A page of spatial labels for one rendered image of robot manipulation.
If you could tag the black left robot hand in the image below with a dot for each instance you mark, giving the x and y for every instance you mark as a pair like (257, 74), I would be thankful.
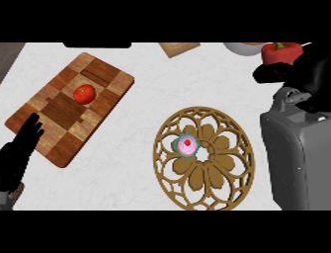
(7, 161)

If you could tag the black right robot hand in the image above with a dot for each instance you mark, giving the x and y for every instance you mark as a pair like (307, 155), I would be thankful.
(325, 75)

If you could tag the red bell pepper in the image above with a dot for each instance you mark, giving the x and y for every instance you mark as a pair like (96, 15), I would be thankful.
(279, 54)

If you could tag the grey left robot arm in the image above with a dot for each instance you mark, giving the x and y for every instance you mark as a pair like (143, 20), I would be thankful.
(0, 200)

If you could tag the round brown ornate placemat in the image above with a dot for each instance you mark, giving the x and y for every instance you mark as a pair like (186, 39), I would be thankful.
(211, 174)

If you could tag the brown wicker basket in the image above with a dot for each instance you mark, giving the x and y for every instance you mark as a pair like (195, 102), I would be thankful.
(19, 191)

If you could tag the checkered wooden cutting board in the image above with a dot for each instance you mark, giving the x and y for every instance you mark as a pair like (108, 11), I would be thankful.
(62, 112)

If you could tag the white bowl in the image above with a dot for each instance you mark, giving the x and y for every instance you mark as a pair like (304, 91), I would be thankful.
(241, 48)

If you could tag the red tomato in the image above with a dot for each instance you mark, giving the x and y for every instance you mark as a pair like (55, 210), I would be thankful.
(84, 94)

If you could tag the tan wooden square board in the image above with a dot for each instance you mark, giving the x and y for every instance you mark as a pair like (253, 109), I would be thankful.
(177, 48)

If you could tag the pink frosted cupcake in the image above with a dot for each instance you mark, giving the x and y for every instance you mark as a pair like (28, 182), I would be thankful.
(186, 147)

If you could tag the black flat object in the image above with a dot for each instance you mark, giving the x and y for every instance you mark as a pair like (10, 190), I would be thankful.
(96, 44)

